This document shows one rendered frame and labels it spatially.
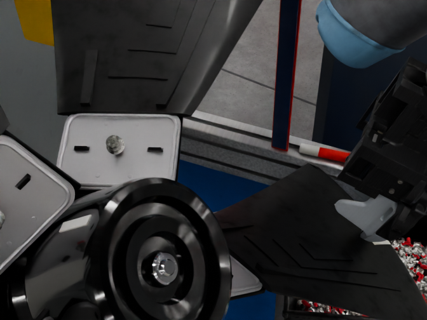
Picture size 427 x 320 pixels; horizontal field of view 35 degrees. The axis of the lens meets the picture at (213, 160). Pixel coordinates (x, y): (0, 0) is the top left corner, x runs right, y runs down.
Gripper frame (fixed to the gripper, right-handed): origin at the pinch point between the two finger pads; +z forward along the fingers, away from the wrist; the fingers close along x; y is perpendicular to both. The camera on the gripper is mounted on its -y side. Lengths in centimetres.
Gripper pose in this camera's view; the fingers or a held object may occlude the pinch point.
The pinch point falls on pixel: (375, 232)
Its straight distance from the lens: 70.8
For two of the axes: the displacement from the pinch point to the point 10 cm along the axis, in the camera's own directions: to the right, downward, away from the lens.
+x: -3.7, 7.0, -6.1
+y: -8.9, -4.5, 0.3
